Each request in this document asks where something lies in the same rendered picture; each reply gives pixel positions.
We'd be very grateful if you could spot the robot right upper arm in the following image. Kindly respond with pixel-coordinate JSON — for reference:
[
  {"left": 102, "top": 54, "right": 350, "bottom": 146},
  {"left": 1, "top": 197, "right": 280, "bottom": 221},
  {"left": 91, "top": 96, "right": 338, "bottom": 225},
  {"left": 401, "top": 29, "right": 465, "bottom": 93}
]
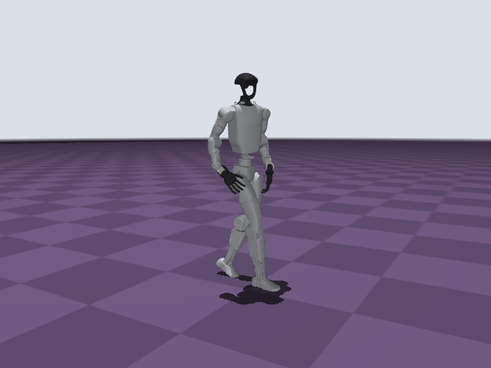
[{"left": 209, "top": 107, "right": 236, "bottom": 148}]

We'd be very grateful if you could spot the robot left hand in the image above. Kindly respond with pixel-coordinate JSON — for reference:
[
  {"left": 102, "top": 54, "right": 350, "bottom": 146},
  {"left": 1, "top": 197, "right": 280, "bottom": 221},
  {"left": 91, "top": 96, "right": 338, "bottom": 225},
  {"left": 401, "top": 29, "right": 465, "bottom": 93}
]
[{"left": 261, "top": 164, "right": 274, "bottom": 193}]

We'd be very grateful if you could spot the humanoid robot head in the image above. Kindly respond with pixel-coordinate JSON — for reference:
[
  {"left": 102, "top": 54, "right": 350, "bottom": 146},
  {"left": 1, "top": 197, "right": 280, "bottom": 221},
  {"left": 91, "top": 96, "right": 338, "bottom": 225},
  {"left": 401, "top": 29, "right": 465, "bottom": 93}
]
[{"left": 235, "top": 73, "right": 258, "bottom": 107}]

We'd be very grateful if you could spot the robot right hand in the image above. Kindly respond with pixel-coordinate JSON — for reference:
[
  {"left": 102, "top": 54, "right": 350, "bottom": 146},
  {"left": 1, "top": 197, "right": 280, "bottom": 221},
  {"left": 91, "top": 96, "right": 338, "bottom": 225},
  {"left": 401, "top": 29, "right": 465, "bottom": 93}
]
[{"left": 219, "top": 165, "right": 245, "bottom": 194}]

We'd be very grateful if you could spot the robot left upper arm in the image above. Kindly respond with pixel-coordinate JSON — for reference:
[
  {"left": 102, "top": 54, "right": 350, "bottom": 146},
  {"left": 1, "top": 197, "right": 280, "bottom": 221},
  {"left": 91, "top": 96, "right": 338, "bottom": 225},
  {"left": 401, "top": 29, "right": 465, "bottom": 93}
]
[{"left": 260, "top": 107, "right": 270, "bottom": 146}]

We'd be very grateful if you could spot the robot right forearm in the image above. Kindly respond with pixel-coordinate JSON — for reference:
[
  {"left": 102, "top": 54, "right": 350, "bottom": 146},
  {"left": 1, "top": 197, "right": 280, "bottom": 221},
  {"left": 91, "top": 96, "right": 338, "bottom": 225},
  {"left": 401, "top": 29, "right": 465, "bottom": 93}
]
[{"left": 208, "top": 137, "right": 225, "bottom": 175}]

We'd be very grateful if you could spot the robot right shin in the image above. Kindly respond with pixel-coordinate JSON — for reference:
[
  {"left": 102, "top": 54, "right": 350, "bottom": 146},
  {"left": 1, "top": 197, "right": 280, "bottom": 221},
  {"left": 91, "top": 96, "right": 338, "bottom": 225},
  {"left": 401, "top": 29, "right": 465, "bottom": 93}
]
[{"left": 245, "top": 226, "right": 265, "bottom": 281}]

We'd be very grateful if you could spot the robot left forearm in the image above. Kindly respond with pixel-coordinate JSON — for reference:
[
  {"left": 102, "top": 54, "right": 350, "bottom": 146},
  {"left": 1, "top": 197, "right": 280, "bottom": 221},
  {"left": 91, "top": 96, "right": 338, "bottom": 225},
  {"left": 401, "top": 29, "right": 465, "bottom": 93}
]
[{"left": 259, "top": 142, "right": 275, "bottom": 171}]

